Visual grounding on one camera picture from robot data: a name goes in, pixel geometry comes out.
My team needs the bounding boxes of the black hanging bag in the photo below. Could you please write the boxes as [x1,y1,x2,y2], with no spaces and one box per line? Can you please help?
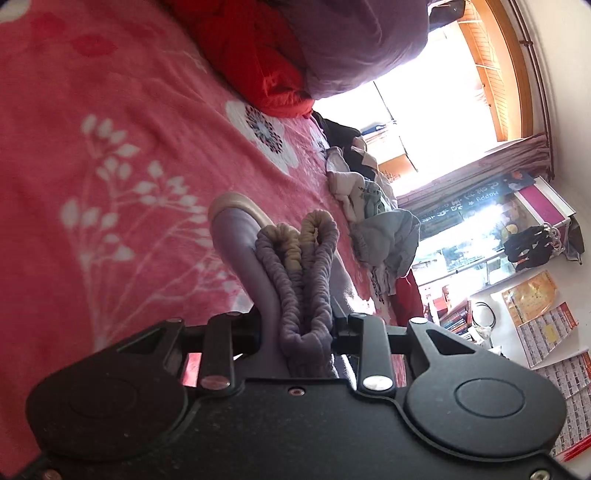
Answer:
[502,225,556,272]

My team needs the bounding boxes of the pink floral blanket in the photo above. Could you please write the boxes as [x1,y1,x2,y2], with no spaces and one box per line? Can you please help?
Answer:
[0,0,419,472]

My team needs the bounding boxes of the red quilt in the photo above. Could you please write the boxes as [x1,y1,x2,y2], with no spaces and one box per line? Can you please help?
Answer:
[161,0,315,119]

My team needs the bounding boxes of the lilac pants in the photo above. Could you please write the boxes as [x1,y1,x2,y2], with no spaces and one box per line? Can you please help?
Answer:
[207,192,366,385]

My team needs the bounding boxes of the glass cabinet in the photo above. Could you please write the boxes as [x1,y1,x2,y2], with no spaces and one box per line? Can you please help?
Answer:
[413,176,578,289]

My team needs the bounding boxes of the row of books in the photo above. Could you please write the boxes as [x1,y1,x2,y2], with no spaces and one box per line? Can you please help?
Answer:
[433,298,477,340]

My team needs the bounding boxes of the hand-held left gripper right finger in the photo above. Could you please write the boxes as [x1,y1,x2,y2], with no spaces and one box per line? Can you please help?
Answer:
[330,302,485,396]

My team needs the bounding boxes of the teal printed garment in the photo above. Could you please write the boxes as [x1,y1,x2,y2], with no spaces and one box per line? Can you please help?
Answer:
[360,181,394,216]

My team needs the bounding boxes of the red pillow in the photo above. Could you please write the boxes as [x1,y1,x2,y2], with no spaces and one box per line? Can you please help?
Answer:
[394,269,426,325]

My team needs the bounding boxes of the white patterned garment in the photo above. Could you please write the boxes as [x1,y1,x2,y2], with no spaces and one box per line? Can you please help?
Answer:
[368,267,399,297]

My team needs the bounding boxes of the purple duvet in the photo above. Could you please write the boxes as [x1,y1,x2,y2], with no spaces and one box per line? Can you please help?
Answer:
[271,0,433,101]

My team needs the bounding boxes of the curtain rod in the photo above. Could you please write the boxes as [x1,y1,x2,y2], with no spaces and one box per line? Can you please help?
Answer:
[510,0,556,182]

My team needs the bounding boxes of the dark lettered banner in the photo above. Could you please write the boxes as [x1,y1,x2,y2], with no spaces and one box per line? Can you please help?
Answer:
[414,172,539,224]

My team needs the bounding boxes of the grey garment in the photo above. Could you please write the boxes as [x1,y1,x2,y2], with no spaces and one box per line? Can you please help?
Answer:
[350,208,422,281]

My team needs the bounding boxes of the beige curtain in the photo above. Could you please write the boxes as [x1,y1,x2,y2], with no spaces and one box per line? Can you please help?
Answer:
[396,133,551,214]

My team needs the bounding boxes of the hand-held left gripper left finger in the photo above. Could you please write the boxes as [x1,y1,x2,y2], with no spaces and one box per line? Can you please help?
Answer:
[111,312,265,391]

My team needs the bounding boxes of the orange wall poster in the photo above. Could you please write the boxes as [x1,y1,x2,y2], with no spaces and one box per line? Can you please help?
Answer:
[500,270,560,325]

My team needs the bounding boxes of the black cable loop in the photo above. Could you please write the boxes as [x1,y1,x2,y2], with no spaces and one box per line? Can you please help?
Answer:
[470,301,498,329]

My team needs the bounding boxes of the wall calendar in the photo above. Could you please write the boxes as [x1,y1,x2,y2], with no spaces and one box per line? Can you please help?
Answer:
[516,301,579,369]
[534,350,591,459]

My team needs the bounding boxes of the black garment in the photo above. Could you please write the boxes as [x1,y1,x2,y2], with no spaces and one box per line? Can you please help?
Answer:
[313,111,385,182]

